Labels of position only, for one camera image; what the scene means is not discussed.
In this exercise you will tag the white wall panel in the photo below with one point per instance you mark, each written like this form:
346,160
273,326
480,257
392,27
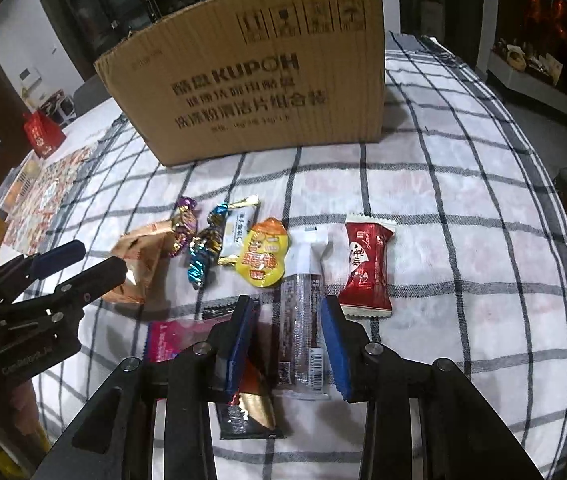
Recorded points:
31,80

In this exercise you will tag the cardboard box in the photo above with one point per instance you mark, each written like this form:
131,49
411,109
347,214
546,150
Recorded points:
263,85

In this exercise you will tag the long brown snack bar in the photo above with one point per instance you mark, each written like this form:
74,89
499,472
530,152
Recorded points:
298,320

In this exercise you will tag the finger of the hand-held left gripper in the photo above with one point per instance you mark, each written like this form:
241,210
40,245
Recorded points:
58,256
103,275

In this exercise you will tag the grey chair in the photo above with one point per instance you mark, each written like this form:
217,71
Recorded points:
91,97

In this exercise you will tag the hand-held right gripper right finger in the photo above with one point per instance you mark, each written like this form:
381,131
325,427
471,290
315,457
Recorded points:
336,350

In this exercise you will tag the white plastic basket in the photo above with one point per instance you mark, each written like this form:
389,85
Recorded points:
21,182

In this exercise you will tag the patterned table mat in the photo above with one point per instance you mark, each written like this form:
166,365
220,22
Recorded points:
48,195

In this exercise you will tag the brown snack packet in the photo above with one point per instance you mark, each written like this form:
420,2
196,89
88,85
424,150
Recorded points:
138,260

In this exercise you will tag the red snack packet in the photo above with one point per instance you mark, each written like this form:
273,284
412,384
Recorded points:
366,270

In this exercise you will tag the purple wrapped candy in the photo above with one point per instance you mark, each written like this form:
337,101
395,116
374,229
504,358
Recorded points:
186,222

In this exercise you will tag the blue wrapped candy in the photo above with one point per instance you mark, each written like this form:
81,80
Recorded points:
201,255

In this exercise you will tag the checked tablecloth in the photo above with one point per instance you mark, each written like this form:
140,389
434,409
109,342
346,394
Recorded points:
463,210

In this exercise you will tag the white low shelf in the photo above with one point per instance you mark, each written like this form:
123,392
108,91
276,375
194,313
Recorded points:
538,90

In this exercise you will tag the white and gold snack packet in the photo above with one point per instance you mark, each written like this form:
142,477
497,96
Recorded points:
236,235

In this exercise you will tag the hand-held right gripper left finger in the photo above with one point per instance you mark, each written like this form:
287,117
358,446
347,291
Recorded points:
241,345

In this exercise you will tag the pink snack packet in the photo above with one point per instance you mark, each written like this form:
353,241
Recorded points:
173,337

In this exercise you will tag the red gift bag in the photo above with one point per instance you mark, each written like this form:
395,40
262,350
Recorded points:
43,135

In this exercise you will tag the black and gold snack packet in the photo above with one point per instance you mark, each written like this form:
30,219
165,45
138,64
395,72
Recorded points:
253,410

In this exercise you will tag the dark glass cabinet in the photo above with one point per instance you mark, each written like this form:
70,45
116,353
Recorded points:
113,5

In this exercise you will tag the yellow snack packet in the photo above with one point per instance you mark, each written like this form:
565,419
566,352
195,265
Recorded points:
261,255

